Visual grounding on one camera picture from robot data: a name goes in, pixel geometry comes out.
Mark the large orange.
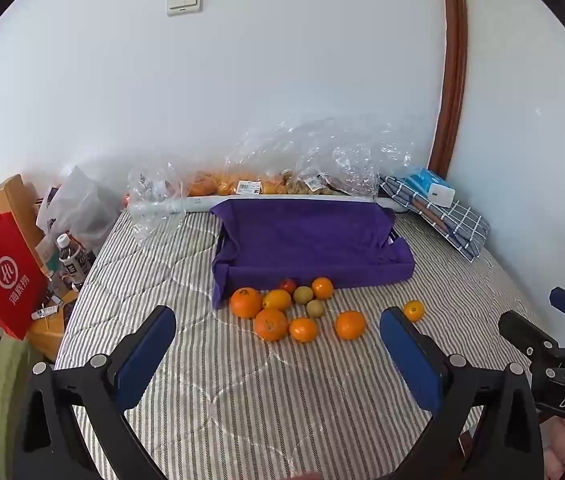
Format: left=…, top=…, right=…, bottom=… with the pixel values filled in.
left=254, top=308, right=289, bottom=342
left=230, top=287, right=263, bottom=320

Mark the white light switch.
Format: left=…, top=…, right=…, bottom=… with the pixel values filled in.
left=166, top=0, right=203, bottom=17

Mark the small white box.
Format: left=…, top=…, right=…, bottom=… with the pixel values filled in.
left=428, top=183, right=455, bottom=208

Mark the clear bag of brown fruits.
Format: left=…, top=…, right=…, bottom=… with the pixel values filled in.
left=257, top=115, right=433, bottom=201

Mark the smooth oblong orange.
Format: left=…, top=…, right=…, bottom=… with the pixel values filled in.
left=262, top=289, right=292, bottom=311

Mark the blue tissue pack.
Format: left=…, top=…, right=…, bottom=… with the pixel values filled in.
left=402, top=166, right=448, bottom=196

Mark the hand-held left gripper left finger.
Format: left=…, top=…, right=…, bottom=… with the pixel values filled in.
left=21, top=305, right=177, bottom=480

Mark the white long box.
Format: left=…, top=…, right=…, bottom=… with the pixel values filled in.
left=130, top=194, right=398, bottom=218

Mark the dark drink bottle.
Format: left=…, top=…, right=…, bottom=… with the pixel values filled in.
left=70, top=247, right=94, bottom=286
left=56, top=232, right=80, bottom=281

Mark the red paper bag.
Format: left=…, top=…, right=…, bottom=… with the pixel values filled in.
left=0, top=211, right=50, bottom=341

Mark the checkered cloth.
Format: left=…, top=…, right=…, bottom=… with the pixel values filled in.
left=378, top=175, right=490, bottom=261

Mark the wooden door frame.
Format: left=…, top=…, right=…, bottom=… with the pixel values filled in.
left=427, top=0, right=468, bottom=178

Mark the striped bed quilt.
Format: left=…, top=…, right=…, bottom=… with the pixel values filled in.
left=55, top=207, right=538, bottom=480

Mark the wooden nightstand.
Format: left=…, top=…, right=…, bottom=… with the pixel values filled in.
left=27, top=285, right=80, bottom=361

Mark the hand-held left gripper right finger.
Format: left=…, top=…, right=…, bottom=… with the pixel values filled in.
left=379, top=306, right=545, bottom=480

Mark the grey plastic bag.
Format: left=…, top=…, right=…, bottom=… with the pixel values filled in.
left=36, top=165, right=123, bottom=256

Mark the purple towel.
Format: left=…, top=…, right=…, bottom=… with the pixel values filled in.
left=210, top=198, right=415, bottom=310

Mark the brown paper bag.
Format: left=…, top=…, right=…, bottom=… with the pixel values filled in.
left=0, top=175, right=46, bottom=256

